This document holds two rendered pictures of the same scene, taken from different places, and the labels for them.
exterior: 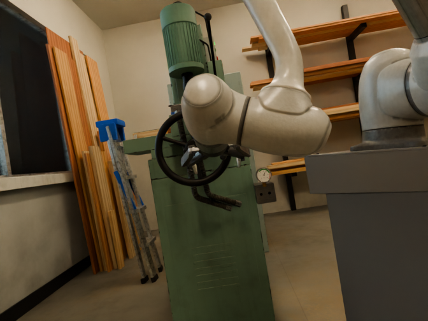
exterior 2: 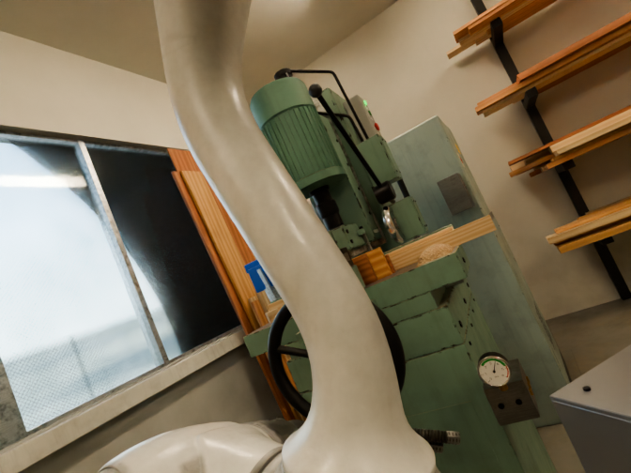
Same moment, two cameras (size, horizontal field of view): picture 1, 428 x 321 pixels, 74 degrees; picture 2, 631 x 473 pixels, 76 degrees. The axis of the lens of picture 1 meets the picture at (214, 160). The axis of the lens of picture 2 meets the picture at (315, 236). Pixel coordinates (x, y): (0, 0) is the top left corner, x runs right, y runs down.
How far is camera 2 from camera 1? 0.50 m
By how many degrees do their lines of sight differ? 22
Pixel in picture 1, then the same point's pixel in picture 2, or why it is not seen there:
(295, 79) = (353, 434)
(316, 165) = (588, 430)
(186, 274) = not seen: outside the picture
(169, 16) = (261, 112)
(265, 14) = (246, 228)
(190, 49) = (307, 152)
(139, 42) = not seen: hidden behind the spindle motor
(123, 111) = not seen: hidden behind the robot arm
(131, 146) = (257, 344)
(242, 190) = (463, 396)
